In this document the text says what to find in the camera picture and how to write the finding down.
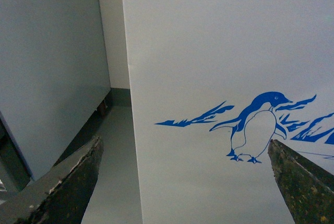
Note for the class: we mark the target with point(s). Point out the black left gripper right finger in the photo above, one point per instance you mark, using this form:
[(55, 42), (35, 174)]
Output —
[(307, 189)]

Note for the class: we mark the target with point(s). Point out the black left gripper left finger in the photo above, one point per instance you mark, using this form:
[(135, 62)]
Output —
[(61, 195)]

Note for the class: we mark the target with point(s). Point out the grey cabinet beside freezer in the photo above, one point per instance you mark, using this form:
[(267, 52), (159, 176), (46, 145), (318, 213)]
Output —
[(54, 74)]

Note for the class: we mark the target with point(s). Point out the white blue chest freezer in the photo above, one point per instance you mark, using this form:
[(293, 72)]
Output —
[(186, 57)]

